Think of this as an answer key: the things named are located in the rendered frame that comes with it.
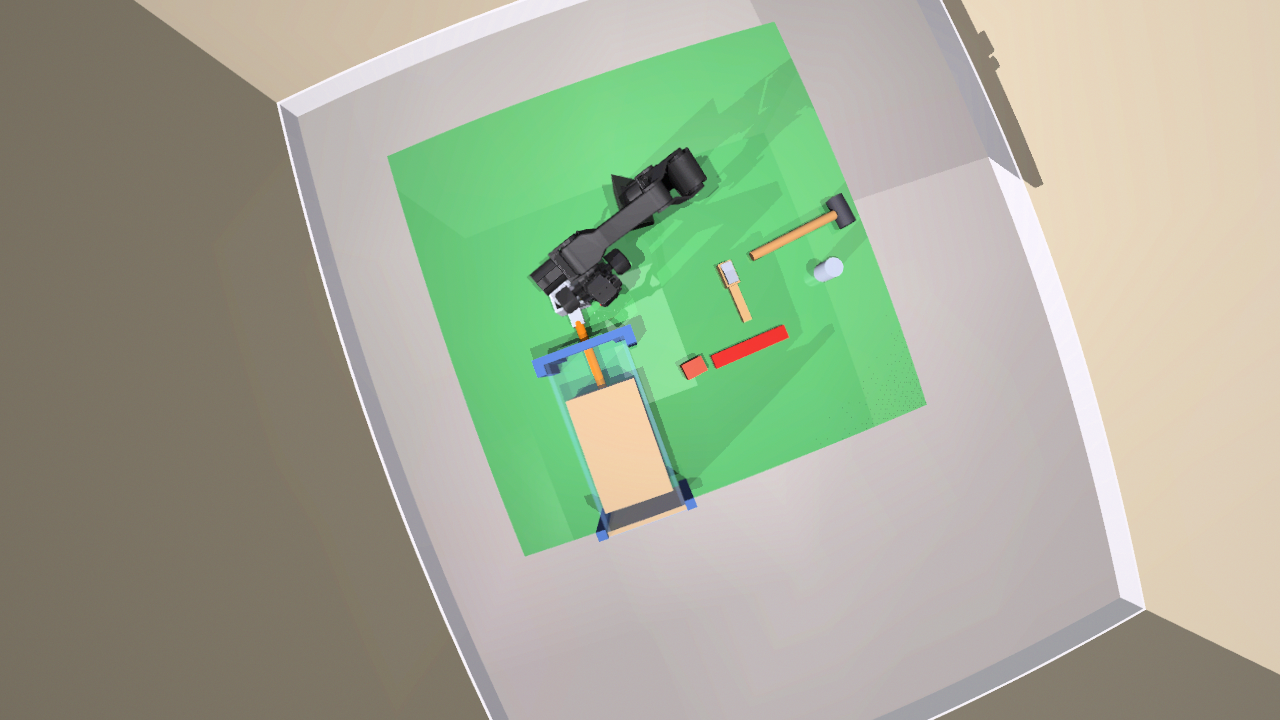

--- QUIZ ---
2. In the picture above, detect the blue rectangular frame bar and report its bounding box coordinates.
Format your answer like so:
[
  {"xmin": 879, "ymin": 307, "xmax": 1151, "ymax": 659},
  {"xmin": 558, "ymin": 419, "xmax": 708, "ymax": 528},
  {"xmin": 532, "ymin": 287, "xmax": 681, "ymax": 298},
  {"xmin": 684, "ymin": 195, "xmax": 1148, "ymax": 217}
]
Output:
[{"xmin": 532, "ymin": 324, "xmax": 634, "ymax": 368}]

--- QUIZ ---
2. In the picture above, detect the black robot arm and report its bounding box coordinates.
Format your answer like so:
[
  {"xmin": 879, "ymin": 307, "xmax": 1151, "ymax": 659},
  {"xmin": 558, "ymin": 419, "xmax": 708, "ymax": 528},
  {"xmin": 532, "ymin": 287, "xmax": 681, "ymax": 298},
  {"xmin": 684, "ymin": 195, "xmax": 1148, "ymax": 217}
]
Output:
[{"xmin": 530, "ymin": 147, "xmax": 707, "ymax": 307}]

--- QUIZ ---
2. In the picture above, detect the mallet with orange handle and dark grey head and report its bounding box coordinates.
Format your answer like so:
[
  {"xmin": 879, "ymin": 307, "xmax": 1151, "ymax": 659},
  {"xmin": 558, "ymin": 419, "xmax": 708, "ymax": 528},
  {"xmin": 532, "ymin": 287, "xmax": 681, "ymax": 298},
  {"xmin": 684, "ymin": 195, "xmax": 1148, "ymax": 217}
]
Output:
[{"xmin": 749, "ymin": 193, "xmax": 858, "ymax": 261}]

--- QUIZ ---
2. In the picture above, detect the red rectangular bar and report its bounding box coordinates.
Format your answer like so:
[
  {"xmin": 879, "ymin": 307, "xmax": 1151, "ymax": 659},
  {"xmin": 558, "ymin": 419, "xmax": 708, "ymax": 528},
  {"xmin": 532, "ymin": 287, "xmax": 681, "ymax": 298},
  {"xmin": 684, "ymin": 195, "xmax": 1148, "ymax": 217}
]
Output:
[{"xmin": 710, "ymin": 325, "xmax": 788, "ymax": 369}]

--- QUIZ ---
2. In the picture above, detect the grey cylinder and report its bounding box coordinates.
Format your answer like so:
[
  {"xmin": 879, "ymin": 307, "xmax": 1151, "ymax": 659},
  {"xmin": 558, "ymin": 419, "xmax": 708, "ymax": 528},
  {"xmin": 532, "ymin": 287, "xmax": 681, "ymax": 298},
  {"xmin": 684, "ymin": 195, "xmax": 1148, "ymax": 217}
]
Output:
[{"xmin": 814, "ymin": 258, "xmax": 844, "ymax": 282}]

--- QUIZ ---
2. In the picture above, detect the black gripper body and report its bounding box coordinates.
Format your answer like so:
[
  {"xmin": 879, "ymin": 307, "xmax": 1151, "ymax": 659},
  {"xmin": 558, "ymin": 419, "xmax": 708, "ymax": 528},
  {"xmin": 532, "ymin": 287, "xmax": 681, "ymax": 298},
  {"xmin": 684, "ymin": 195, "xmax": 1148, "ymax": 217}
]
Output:
[{"xmin": 556, "ymin": 249, "xmax": 631, "ymax": 314}]

